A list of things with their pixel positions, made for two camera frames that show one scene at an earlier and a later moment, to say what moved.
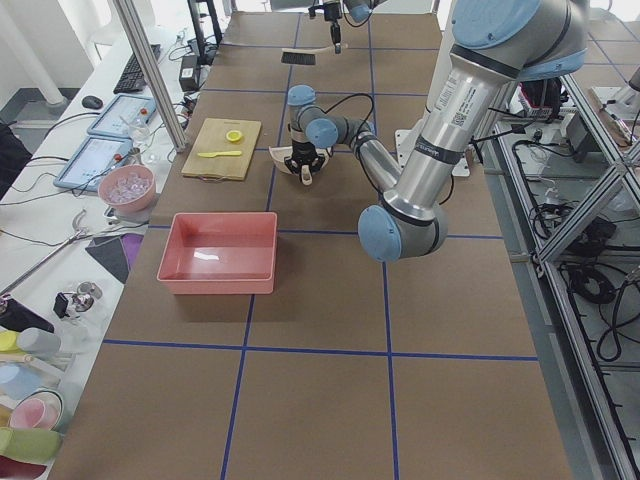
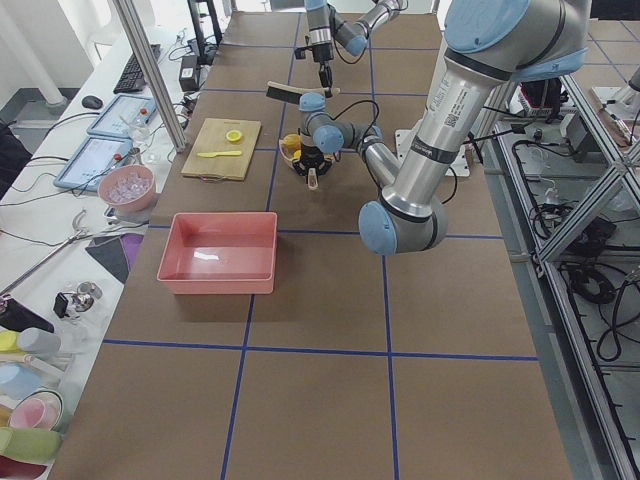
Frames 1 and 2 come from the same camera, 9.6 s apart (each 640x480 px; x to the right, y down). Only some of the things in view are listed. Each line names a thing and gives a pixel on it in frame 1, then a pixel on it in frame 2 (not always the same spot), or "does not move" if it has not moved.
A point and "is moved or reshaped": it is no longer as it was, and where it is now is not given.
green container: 30,444 does not move
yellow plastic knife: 214,154 does not move
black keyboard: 131,80 does not move
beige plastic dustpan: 280,153 is moved or reshaped
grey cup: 39,342 does not move
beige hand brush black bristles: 302,56 to 292,94
